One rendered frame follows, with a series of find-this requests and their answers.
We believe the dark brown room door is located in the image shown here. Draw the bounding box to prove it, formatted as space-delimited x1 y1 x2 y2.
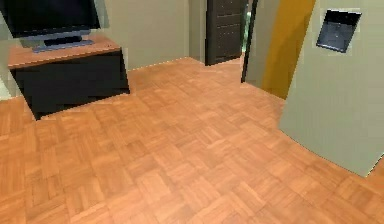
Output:
204 0 249 67

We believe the yellow room door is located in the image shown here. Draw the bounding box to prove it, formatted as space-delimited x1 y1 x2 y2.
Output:
260 0 317 100

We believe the black cabinet with wooden top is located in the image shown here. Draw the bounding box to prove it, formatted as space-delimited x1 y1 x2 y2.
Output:
7 35 131 121

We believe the black television set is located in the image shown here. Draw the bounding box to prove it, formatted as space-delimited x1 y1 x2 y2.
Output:
0 0 102 54

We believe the dark framed wall picture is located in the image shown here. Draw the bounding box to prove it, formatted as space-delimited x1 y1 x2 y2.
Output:
315 8 363 54

